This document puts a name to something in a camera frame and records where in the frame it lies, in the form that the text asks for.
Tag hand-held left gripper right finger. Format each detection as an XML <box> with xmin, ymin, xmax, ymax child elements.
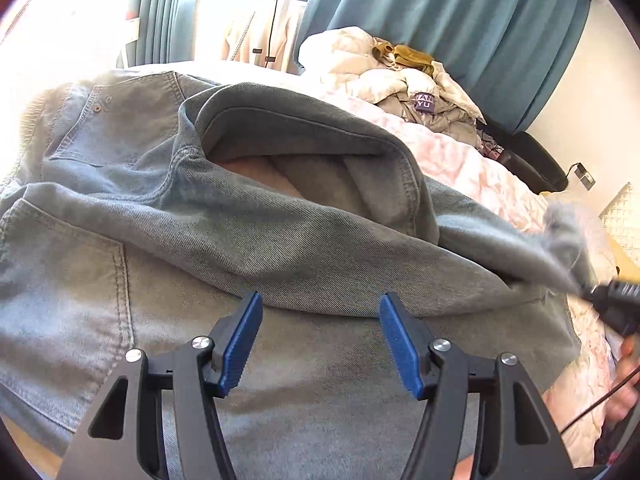
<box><xmin>379</xmin><ymin>292</ymin><xmax>571</xmax><ymax>480</ymax></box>

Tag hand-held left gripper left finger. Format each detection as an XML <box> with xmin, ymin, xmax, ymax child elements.
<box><xmin>57</xmin><ymin>290</ymin><xmax>264</xmax><ymax>480</ymax></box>

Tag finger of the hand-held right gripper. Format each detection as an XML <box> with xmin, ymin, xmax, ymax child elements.
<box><xmin>580</xmin><ymin>282</ymin><xmax>609</xmax><ymax>307</ymax></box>

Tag grey denim jeans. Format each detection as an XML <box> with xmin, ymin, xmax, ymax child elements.
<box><xmin>0</xmin><ymin>71</ymin><xmax>596</xmax><ymax>480</ymax></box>

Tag small colourful clothes pile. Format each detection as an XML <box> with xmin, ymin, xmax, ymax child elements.
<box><xmin>475</xmin><ymin>127</ymin><xmax>506</xmax><ymax>161</ymax></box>

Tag pile of cream clothes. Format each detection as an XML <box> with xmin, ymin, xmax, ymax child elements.
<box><xmin>298</xmin><ymin>27</ymin><xmax>488</xmax><ymax>127</ymax></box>

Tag person's right hand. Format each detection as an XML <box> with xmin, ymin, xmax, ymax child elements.
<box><xmin>605</xmin><ymin>335</ymin><xmax>640</xmax><ymax>423</ymax></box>

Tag yellow pillow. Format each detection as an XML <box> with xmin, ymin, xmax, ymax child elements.
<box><xmin>610</xmin><ymin>240</ymin><xmax>640</xmax><ymax>282</ymax></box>

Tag black leather sofa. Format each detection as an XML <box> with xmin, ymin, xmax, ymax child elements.
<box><xmin>482</xmin><ymin>125</ymin><xmax>568</xmax><ymax>194</ymax></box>

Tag pastel pink bed blanket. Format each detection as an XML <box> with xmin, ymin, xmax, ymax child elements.
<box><xmin>120</xmin><ymin>60</ymin><xmax>640</xmax><ymax>480</ymax></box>

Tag beige padded jacket purple label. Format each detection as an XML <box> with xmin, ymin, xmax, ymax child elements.
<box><xmin>377</xmin><ymin>77</ymin><xmax>486</xmax><ymax>136</ymax></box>

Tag garment steamer stand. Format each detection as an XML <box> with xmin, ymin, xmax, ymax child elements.
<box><xmin>235</xmin><ymin>0</ymin><xmax>311</xmax><ymax>68</ymax></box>

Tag mustard yellow garment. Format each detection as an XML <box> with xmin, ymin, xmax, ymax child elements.
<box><xmin>370</xmin><ymin>42</ymin><xmax>436</xmax><ymax>74</ymax></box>

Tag beige hanging garment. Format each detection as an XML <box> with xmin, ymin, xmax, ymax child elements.
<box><xmin>222</xmin><ymin>0</ymin><xmax>307</xmax><ymax>77</ymax></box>

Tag wide blue curtain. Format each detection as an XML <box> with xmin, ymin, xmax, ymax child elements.
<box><xmin>300</xmin><ymin>0</ymin><xmax>593</xmax><ymax>133</ymax></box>

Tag narrow blue curtain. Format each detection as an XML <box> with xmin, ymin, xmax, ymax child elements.
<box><xmin>137</xmin><ymin>0</ymin><xmax>201</xmax><ymax>67</ymax></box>

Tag black cable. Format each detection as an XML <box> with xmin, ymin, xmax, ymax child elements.
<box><xmin>560</xmin><ymin>364</ymin><xmax>640</xmax><ymax>433</ymax></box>

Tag dark wall socket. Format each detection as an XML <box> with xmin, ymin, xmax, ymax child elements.
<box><xmin>565</xmin><ymin>162</ymin><xmax>597</xmax><ymax>189</ymax></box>

